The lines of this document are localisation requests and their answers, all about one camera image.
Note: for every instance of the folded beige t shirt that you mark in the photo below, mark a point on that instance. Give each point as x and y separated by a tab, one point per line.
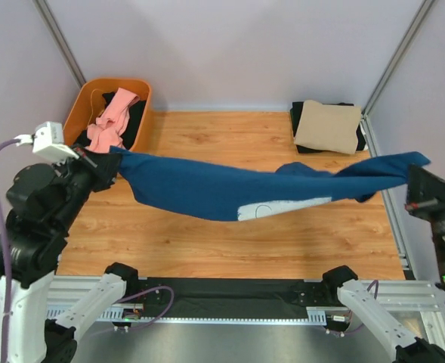
328	127

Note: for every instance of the blue printed t shirt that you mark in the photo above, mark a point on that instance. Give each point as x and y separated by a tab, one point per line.
227	194

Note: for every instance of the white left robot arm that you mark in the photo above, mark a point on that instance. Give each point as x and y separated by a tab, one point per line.
28	262

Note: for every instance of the aluminium front rail frame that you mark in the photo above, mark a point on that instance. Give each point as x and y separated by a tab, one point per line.
396	296

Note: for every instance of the aluminium corner post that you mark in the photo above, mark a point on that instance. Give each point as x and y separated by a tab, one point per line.
408	38
51	24

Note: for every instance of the right aluminium corner post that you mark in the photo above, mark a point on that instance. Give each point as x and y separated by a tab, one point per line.
408	38

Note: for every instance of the black garment in basket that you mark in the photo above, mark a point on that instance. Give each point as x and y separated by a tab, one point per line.
133	121

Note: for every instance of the left aluminium corner post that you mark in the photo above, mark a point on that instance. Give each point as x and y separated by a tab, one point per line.
51	24

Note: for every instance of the orange plastic laundry basket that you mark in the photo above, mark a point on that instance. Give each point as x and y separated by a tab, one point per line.
90	103

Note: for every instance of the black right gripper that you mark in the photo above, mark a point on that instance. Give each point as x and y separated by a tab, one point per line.
424	189

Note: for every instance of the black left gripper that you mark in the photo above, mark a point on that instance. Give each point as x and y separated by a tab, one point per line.
106	165

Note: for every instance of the pink t shirt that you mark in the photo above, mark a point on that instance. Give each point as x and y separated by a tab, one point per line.
110	125

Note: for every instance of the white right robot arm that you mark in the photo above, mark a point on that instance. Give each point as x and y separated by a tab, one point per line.
400	343

